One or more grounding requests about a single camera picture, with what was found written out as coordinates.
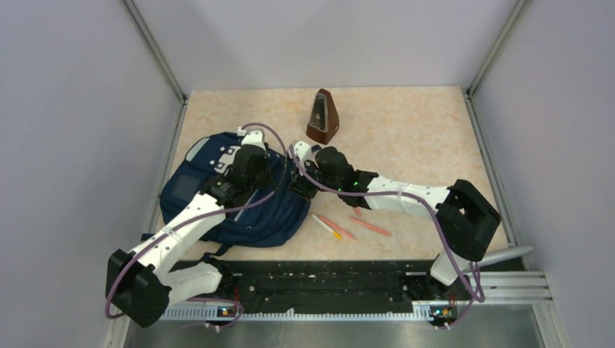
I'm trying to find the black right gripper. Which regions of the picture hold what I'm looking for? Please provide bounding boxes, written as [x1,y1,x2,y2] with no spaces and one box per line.
[288,157,342,201]

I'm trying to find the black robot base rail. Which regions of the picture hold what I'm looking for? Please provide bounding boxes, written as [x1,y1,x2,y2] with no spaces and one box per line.
[163,259,476,320]

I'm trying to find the white yellow-tipped pen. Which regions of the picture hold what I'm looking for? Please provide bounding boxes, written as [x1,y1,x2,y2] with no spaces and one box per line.
[311,214,342,240]

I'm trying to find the grey metal tube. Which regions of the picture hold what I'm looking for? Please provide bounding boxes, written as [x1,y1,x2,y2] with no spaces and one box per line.
[476,245,534,268]

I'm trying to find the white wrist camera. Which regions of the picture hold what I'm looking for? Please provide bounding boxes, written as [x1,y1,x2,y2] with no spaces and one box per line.
[236,127,266,151]
[289,141,313,167]

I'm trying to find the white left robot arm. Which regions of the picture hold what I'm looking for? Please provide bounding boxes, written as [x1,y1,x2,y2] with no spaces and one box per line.
[104,141,271,328]

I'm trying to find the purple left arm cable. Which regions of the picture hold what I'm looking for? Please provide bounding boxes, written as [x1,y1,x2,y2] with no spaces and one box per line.
[104,122,289,332]

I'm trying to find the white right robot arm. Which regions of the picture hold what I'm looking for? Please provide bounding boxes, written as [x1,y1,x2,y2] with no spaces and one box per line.
[288,141,501,299]

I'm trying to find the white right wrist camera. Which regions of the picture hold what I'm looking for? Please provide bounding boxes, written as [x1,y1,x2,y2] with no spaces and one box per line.
[289,141,313,167]

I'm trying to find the brown wooden metronome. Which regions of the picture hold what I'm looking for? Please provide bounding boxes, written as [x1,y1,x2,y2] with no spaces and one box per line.
[305,88,340,145]

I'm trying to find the navy blue student backpack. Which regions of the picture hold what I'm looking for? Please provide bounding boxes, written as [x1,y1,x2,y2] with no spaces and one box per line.
[159,132,310,258]

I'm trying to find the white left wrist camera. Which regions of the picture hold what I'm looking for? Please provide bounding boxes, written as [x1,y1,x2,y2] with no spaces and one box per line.
[236,127,266,151]

